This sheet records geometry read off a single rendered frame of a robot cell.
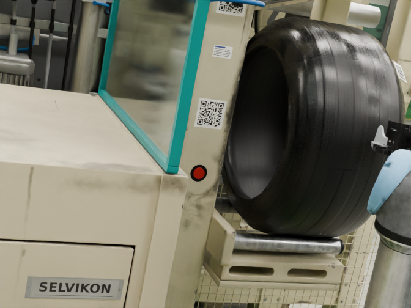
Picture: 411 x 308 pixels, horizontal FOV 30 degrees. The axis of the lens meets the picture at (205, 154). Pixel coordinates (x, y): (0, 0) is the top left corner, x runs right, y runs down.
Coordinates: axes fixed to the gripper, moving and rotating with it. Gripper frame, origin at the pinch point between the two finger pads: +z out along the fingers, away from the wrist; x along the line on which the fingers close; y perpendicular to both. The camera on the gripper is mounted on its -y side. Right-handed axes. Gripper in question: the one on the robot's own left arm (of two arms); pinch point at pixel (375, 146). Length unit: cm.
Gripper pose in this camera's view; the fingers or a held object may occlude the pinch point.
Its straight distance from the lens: 190.5
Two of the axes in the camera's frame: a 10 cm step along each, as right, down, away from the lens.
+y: 1.4, -9.8, -1.3
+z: -3.4, -1.7, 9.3
